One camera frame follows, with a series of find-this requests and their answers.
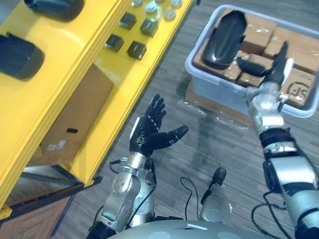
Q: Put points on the brown wooden panel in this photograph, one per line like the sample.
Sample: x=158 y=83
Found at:
x=32 y=219

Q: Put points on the pale grey plastic bin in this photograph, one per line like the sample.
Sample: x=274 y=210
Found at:
x=211 y=82

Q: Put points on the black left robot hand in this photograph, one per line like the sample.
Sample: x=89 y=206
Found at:
x=147 y=129

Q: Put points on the small black square box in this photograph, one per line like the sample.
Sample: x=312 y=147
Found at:
x=149 y=27
x=136 y=49
x=114 y=42
x=127 y=21

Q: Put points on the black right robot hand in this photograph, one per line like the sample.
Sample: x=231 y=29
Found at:
x=276 y=72

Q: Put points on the yellow metal shelf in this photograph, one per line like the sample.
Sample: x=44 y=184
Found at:
x=37 y=99

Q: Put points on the cardboard box with black logo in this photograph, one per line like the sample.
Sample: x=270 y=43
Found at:
x=299 y=87

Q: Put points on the black plastic housing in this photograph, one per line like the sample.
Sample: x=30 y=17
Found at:
x=56 y=8
x=17 y=58
x=224 y=39

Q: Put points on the large brown cardboard box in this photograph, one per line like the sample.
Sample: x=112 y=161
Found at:
x=82 y=107

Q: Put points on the white round cap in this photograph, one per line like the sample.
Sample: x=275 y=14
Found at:
x=177 y=2
x=151 y=7
x=170 y=14
x=136 y=2

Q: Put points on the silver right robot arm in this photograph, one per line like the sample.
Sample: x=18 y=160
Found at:
x=289 y=171

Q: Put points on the small brown cardboard box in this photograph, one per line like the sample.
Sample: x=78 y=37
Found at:
x=249 y=79
x=230 y=72

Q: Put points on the silver robot torso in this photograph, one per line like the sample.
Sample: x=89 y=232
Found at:
x=174 y=230

